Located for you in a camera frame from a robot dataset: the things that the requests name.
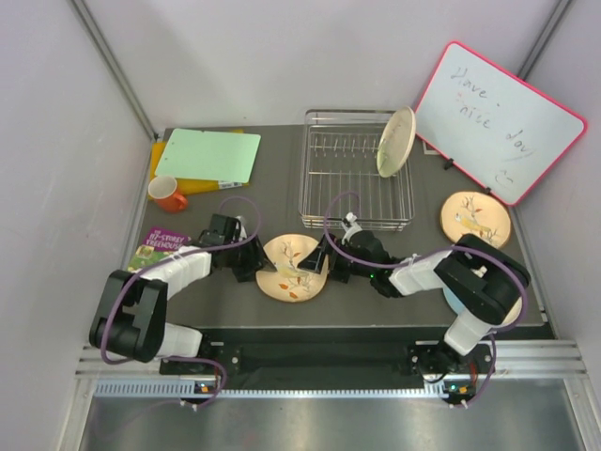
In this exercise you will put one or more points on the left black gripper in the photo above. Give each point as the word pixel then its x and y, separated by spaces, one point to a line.
pixel 258 260

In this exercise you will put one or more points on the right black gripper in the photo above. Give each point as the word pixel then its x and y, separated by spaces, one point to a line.
pixel 315 261

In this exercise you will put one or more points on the bird plate with orange leaves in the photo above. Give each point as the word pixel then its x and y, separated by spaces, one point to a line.
pixel 289 283

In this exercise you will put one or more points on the green tinted branch plate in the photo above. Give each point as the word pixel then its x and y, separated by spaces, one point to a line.
pixel 396 142

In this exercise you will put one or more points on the blue and cream plate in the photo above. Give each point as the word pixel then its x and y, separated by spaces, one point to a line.
pixel 459 307

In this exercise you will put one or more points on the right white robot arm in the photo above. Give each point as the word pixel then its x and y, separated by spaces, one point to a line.
pixel 488 284

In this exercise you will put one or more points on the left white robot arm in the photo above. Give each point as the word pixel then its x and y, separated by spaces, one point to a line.
pixel 130 323

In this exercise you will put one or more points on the purple treehouse book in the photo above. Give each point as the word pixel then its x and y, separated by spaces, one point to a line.
pixel 158 244

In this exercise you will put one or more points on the yellow clip file folder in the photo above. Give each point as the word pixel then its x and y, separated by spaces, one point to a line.
pixel 189 186

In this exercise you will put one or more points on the orange mug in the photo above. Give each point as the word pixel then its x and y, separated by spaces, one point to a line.
pixel 164 191

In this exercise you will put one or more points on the green paper divider sheet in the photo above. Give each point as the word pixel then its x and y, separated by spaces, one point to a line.
pixel 206 155

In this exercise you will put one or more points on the pink framed whiteboard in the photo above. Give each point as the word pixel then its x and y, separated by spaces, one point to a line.
pixel 502 132

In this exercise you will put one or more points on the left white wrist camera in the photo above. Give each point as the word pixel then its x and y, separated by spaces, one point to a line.
pixel 241 228

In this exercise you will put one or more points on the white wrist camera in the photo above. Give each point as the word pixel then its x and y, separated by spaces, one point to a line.
pixel 241 228
pixel 351 225

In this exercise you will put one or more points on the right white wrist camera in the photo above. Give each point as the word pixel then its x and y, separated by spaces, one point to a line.
pixel 351 225

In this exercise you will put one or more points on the metal wire dish rack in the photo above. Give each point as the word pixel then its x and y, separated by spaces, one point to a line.
pixel 339 172

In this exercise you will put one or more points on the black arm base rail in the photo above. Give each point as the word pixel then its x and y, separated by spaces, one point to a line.
pixel 406 351

